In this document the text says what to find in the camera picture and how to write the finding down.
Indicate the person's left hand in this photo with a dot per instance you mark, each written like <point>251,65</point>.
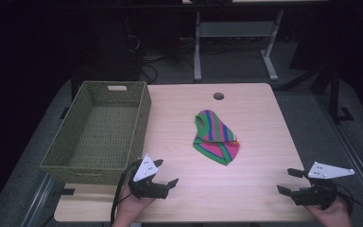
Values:
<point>132,205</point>

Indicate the grey metal table frame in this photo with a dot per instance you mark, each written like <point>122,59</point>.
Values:
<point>236,38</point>

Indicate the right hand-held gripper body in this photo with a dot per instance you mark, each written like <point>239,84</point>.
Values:
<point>321,186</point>

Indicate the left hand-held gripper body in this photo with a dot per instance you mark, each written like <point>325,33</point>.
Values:
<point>145,176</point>

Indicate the aluminium rail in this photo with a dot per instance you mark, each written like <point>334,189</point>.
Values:
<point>349,142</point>
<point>38,201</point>

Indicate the black metal stand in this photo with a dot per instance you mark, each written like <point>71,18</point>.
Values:
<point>332,91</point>

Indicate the person's right hand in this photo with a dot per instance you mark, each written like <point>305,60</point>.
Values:
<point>331,216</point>

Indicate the striped green pink cloth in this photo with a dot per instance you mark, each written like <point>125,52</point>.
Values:
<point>216,137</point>

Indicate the green woven basket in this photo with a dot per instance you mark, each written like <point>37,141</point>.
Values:
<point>102,132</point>

